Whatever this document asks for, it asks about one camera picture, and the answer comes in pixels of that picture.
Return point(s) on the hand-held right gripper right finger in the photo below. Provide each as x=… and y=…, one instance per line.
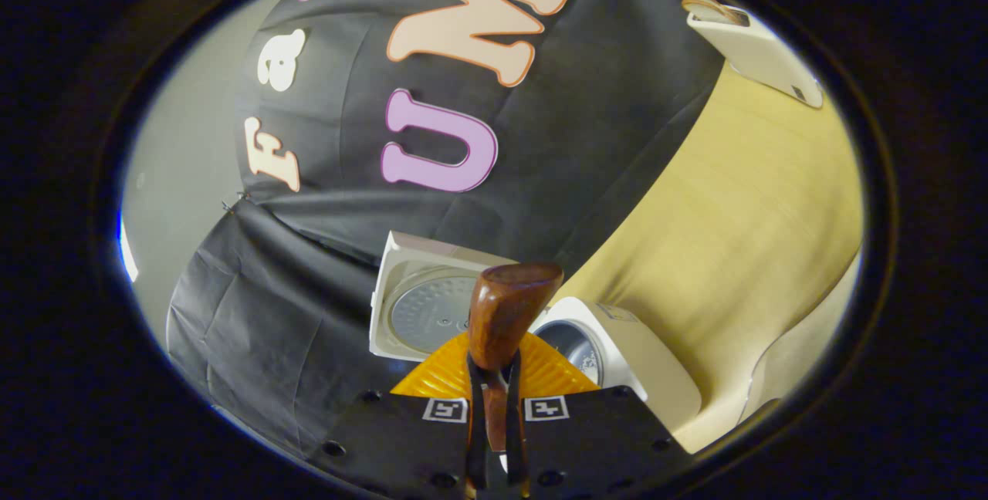
x=519, y=438

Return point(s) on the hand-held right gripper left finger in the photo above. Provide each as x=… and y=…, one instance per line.
x=476, y=423

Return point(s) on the dark wooden spoon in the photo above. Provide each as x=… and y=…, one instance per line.
x=505, y=315

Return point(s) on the white rice cooker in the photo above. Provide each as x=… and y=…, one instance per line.
x=641, y=361

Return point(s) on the white chopstick holder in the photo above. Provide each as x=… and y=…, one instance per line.
x=764, y=52

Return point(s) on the black backdrop cloth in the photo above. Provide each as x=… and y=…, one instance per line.
x=340, y=176

